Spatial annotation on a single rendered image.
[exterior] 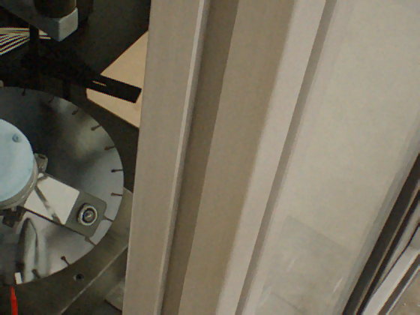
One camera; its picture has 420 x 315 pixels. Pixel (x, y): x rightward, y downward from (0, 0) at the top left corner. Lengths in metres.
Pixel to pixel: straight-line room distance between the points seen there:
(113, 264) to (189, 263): 0.93
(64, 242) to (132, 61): 0.57
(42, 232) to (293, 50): 0.93
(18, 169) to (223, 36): 0.54
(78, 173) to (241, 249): 0.90
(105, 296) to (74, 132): 0.24
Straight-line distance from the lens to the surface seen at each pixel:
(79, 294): 1.21
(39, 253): 1.13
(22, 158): 0.79
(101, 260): 1.24
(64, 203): 0.98
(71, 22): 1.28
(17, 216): 1.01
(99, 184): 1.19
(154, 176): 0.31
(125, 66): 1.61
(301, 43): 0.24
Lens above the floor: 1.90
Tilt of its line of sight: 50 degrees down
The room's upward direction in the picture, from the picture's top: 11 degrees clockwise
